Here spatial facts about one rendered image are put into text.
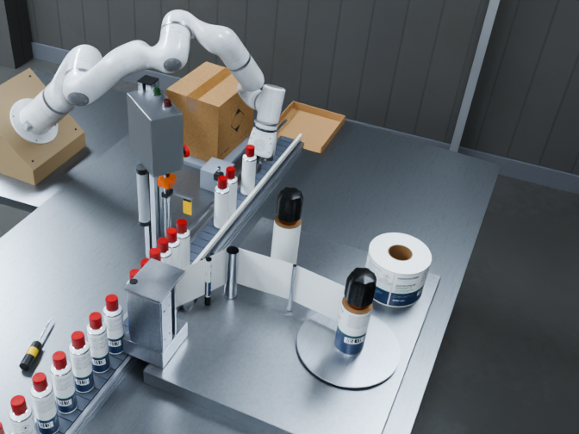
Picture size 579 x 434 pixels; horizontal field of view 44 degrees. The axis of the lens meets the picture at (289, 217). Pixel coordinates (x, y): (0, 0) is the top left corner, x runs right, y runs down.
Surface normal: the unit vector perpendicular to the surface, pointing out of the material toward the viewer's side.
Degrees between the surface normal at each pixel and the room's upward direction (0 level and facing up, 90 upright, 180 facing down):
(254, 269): 90
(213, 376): 0
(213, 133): 90
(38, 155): 44
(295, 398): 0
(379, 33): 90
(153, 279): 0
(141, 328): 90
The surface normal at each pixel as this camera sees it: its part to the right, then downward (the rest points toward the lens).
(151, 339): -0.39, 0.54
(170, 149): 0.53, 0.56
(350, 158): 0.09, -0.78
